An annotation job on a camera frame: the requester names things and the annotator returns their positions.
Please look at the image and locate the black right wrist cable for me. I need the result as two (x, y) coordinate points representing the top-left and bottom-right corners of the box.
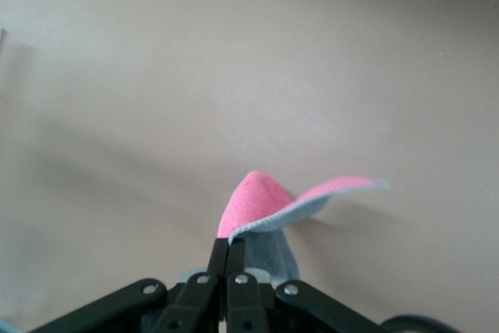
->
(380, 313), (465, 333)

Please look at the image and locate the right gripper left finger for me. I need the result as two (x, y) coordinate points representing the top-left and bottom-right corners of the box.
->
(27, 237), (229, 333)

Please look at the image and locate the pink microfibre towel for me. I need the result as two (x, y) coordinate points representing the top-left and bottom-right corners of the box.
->
(216, 170), (391, 285)

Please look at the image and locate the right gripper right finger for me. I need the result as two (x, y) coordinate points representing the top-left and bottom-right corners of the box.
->
(225, 237), (387, 333)

